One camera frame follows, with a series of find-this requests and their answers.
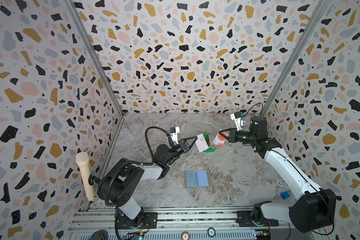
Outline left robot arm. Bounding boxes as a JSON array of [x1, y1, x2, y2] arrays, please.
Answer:
[[97, 136, 198, 221]]

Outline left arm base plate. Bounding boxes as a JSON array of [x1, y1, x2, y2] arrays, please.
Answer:
[[115, 212, 158, 230]]

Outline beige microphone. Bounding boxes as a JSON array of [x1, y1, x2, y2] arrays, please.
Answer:
[[76, 152, 95, 201]]

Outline green round marker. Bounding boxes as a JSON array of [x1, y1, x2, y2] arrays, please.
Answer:
[[207, 227, 216, 238]]

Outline green card tray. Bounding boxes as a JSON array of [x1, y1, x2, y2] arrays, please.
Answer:
[[203, 134, 217, 153]]

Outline black corrugated cable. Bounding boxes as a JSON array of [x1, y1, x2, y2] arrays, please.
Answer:
[[104, 125, 170, 208]]

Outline white pink credit card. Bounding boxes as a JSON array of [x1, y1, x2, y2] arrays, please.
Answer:
[[196, 134, 209, 153]]

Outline blue tape piece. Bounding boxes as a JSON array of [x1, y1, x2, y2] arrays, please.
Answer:
[[280, 191, 291, 200]]

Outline white red-dot credit card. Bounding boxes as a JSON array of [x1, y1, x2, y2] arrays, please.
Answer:
[[213, 132, 227, 148]]

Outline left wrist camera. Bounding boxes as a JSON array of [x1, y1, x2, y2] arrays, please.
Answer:
[[168, 127, 180, 144]]

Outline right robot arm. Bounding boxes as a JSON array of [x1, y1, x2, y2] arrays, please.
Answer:
[[219, 112, 337, 233]]

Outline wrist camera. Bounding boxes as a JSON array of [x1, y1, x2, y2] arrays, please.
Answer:
[[168, 127, 180, 144], [230, 112, 246, 131]]

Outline aluminium mounting rail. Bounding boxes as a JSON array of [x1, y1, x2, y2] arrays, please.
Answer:
[[67, 207, 328, 240]]

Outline grey card holder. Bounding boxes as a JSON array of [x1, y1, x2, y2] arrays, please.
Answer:
[[185, 170, 212, 188]]

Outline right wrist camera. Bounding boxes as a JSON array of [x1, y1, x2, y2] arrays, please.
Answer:
[[230, 112, 246, 131]]

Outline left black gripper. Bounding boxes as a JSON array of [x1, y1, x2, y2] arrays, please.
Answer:
[[165, 138, 198, 167]]

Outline teal credit card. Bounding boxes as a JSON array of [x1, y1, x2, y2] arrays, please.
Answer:
[[186, 171, 198, 188]]

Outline blue credit card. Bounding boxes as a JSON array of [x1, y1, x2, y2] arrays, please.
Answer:
[[197, 170, 210, 187]]

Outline red round marker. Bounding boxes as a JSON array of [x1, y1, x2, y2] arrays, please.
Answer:
[[181, 232, 191, 240]]

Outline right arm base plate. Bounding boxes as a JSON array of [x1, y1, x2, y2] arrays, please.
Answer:
[[236, 210, 279, 228]]

